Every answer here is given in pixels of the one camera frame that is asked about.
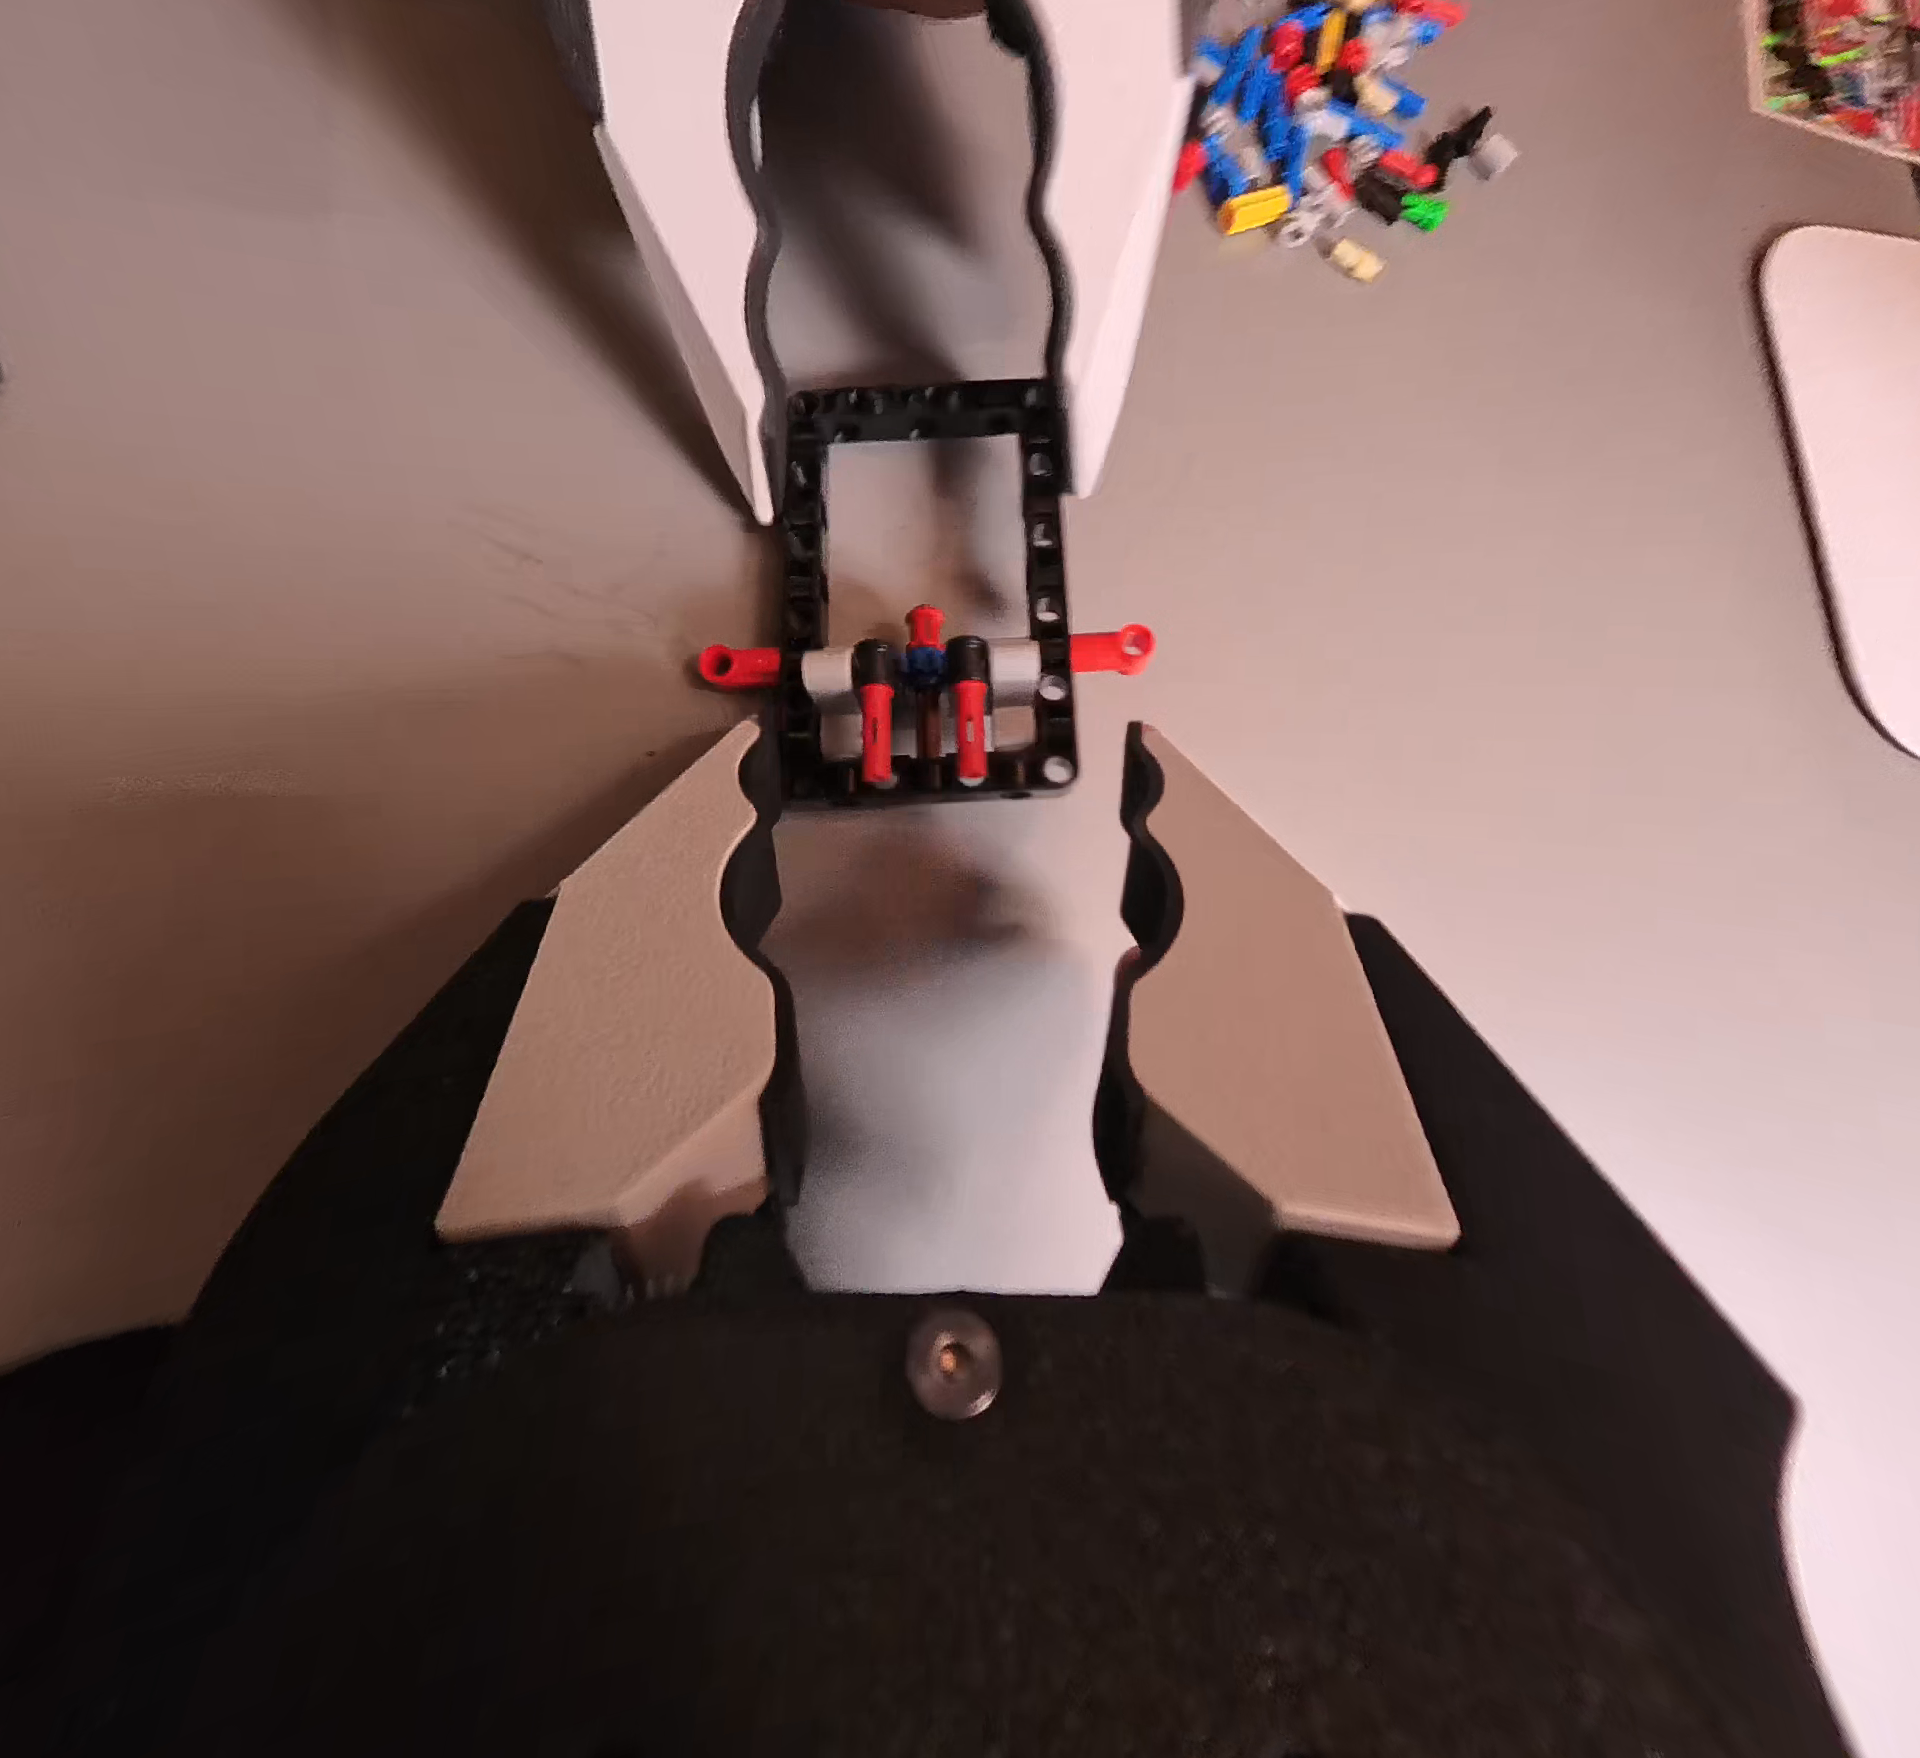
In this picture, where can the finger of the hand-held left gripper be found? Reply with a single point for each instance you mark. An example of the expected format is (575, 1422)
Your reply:
(1117, 18)
(661, 18)

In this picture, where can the blue lego gear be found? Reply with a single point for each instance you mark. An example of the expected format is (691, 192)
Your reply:
(921, 662)

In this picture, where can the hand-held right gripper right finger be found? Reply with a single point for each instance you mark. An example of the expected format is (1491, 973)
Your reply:
(1290, 1055)

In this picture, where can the black lego frame assembly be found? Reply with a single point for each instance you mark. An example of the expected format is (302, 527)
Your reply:
(802, 557)

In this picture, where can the pile of small lego pieces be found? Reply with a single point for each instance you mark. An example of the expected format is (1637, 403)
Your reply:
(1277, 94)

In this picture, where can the red lego pin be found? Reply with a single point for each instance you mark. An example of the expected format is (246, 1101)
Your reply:
(926, 626)

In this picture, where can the white book stand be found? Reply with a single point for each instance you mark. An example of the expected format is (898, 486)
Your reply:
(1861, 438)

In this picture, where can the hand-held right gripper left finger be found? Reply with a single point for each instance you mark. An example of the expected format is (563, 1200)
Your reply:
(631, 1055)

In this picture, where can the brown lego axle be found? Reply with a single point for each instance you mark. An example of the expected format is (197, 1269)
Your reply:
(933, 733)

